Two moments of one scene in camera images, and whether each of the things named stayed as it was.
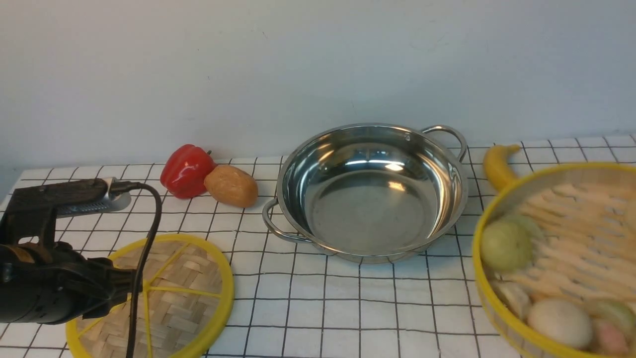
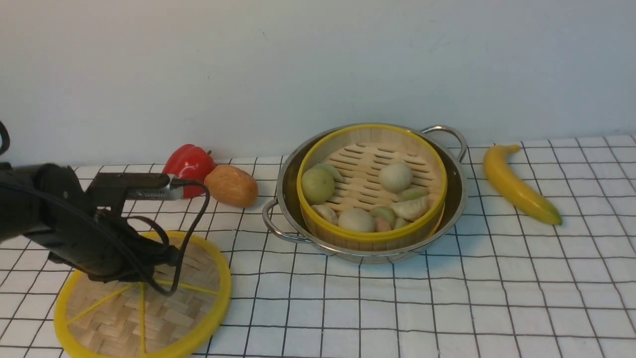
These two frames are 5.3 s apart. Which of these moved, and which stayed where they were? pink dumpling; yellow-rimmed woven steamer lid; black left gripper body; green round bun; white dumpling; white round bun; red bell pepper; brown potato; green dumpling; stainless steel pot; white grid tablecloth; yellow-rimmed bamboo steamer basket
Moved: green round bun; yellow-rimmed bamboo steamer basket; black left gripper body; green dumpling; white round bun; white dumpling; pink dumpling
Stayed: brown potato; red bell pepper; stainless steel pot; yellow-rimmed woven steamer lid; white grid tablecloth
